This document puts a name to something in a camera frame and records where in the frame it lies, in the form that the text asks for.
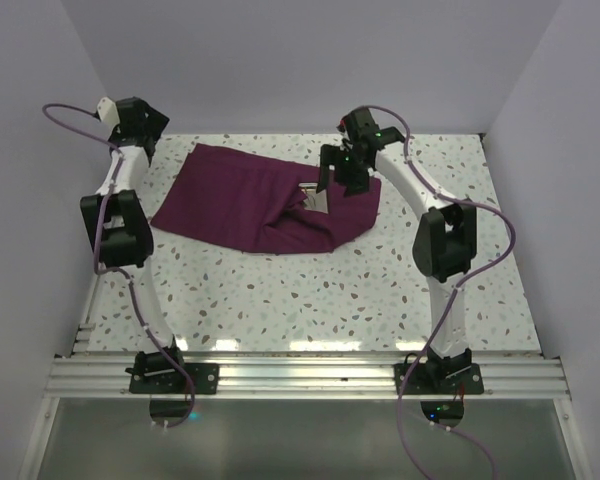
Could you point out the purple surgical wrap cloth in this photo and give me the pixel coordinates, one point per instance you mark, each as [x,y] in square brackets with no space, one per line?
[254,204]

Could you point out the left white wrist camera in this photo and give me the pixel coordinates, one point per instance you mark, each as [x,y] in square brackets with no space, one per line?
[107,112]

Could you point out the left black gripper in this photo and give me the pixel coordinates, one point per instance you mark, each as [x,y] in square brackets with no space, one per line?
[155,122]

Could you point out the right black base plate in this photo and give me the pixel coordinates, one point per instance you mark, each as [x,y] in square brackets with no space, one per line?
[467,382]

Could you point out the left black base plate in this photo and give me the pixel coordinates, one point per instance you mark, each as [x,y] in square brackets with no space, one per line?
[205,378]

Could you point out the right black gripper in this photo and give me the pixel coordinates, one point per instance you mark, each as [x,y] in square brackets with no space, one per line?
[330,156]

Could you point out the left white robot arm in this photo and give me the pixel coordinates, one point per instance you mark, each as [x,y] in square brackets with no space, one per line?
[122,240]

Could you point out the aluminium mounting rail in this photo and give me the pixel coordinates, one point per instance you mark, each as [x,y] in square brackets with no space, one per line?
[316,376]

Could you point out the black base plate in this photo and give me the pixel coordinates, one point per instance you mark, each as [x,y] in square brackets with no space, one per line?
[467,382]
[205,378]

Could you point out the stainless steel instrument tray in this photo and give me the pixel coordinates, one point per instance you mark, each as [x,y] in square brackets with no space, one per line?
[315,200]

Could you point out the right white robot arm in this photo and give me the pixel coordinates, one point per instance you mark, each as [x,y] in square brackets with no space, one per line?
[443,250]

